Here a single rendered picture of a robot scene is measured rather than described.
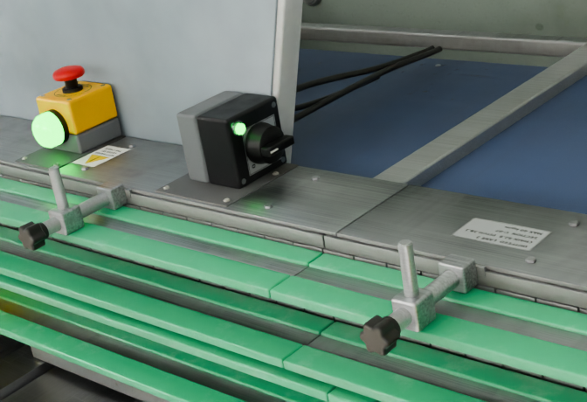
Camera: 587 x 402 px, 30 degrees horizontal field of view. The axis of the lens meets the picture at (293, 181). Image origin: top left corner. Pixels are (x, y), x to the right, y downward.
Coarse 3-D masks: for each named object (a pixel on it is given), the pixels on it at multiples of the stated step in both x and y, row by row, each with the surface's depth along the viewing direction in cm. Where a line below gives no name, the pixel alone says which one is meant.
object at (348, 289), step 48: (0, 192) 134; (48, 192) 130; (96, 240) 115; (144, 240) 113; (192, 240) 112; (240, 240) 109; (240, 288) 101; (288, 288) 98; (336, 288) 96; (384, 288) 96; (432, 336) 87; (480, 336) 85; (528, 336) 84; (576, 336) 84; (576, 384) 79
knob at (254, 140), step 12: (252, 132) 116; (264, 132) 115; (276, 132) 116; (252, 144) 115; (264, 144) 115; (276, 144) 115; (288, 144) 116; (252, 156) 116; (264, 156) 115; (276, 156) 117
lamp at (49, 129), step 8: (48, 112) 135; (56, 112) 135; (40, 120) 134; (48, 120) 134; (56, 120) 134; (64, 120) 135; (32, 128) 136; (40, 128) 134; (48, 128) 134; (56, 128) 134; (64, 128) 135; (40, 136) 135; (48, 136) 134; (56, 136) 134; (64, 136) 135; (40, 144) 136; (48, 144) 135; (56, 144) 135
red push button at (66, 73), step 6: (66, 66) 137; (72, 66) 137; (78, 66) 137; (54, 72) 136; (60, 72) 135; (66, 72) 135; (72, 72) 135; (78, 72) 135; (84, 72) 137; (54, 78) 136; (60, 78) 135; (66, 78) 135; (72, 78) 135; (66, 84) 137; (72, 84) 137
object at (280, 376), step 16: (16, 288) 130; (32, 288) 129; (64, 304) 124; (80, 304) 123; (96, 320) 121; (112, 320) 118; (128, 320) 118; (144, 336) 115; (160, 336) 113; (176, 336) 113; (192, 352) 110; (208, 352) 109; (224, 352) 108; (240, 368) 106; (256, 368) 104; (272, 368) 104; (288, 384) 102; (304, 384) 101; (320, 384) 100; (336, 400) 98; (352, 400) 97; (368, 400) 96
